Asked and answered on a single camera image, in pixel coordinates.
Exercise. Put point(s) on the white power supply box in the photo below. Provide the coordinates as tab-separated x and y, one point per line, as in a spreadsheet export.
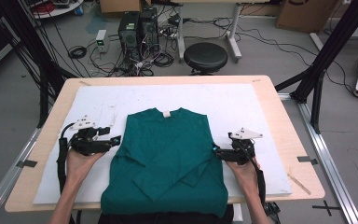
102	40

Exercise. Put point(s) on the white table leg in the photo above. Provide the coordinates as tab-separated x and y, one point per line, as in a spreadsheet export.
237	213

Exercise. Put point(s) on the black plug adapter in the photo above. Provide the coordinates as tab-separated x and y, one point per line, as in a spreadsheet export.
272	208

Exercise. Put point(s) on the person's right hand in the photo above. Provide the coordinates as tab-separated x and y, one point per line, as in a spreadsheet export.
247	179

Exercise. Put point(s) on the green long-sleeve shirt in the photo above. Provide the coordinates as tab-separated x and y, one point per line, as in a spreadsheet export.
167	140

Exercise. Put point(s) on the black tape strip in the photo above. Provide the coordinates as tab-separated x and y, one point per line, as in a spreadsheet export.
307	160
26	163

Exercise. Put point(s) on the black round stool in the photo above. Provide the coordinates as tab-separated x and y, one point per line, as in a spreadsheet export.
205	56

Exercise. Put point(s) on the person's left hand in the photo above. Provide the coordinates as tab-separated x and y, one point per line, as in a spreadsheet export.
79	168

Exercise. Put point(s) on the black computer tower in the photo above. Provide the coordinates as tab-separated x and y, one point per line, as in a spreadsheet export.
149	29
128	34

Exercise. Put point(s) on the white foam mat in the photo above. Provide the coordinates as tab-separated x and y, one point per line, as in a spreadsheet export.
230	105

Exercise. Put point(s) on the small cardboard box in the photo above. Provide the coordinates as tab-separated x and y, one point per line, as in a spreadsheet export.
121	5

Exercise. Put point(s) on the person's dark clothing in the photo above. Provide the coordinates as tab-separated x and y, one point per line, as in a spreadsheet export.
121	219

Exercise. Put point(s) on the thin wooden stick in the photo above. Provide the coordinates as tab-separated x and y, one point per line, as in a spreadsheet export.
299	184

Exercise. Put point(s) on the black metal frame stand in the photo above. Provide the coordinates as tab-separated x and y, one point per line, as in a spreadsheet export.
332	46
34	46

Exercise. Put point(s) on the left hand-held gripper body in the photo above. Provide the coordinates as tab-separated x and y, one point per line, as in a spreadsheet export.
87	143

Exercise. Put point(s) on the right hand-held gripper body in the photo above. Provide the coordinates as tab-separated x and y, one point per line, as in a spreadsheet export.
242	152

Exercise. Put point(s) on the large cardboard box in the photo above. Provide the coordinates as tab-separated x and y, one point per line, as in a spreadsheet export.
304	17

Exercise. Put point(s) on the round white table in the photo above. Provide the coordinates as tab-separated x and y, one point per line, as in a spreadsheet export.
59	9

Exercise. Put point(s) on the white desk leg frame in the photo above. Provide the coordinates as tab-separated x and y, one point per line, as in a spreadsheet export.
232	40

